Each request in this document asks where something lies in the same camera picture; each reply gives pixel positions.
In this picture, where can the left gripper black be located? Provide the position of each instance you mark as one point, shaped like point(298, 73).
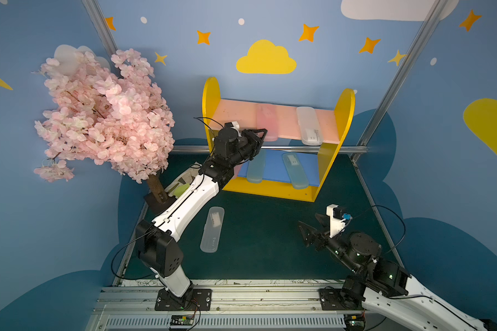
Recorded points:
point(246, 141)

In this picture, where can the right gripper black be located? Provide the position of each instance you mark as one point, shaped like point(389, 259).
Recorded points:
point(320, 237)

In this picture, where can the pink pencil case shelf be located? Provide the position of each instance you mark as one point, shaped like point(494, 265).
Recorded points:
point(266, 118)

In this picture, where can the white pencil case with label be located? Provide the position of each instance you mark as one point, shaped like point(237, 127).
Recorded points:
point(310, 131)

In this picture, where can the clear white pencil case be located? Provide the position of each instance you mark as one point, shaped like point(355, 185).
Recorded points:
point(212, 230)

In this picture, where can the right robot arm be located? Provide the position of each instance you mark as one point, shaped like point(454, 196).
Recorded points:
point(378, 284)

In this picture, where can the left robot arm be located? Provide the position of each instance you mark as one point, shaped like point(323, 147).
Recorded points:
point(157, 241)

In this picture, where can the green pencil case lower shelf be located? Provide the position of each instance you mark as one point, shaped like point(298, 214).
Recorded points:
point(256, 168)

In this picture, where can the teal pencil case with label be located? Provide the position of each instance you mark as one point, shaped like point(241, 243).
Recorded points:
point(295, 171)

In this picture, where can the yellow shelf unit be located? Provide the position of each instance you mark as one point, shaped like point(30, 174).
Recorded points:
point(335, 125)

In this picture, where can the white work glove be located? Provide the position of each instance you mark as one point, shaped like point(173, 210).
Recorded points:
point(187, 176)

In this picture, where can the brown tree trunk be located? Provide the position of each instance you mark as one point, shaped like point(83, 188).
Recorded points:
point(156, 188)

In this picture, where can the pink blossom tree crown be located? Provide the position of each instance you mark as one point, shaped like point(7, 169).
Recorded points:
point(120, 119)

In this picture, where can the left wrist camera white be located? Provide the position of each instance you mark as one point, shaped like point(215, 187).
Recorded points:
point(234, 125)

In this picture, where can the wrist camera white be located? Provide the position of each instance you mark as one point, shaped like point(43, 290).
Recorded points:
point(338, 219)
point(234, 125)

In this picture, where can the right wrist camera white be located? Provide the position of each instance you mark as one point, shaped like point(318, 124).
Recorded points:
point(338, 219)

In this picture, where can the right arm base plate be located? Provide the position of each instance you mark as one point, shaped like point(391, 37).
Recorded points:
point(332, 299)

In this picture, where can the green garden trowel wooden handle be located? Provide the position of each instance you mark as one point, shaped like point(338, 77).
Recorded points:
point(180, 190)

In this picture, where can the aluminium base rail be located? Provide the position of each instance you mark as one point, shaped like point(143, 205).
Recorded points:
point(236, 304)

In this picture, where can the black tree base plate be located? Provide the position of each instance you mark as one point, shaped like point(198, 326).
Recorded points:
point(156, 207)

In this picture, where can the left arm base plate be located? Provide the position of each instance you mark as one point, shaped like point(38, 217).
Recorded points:
point(194, 298)

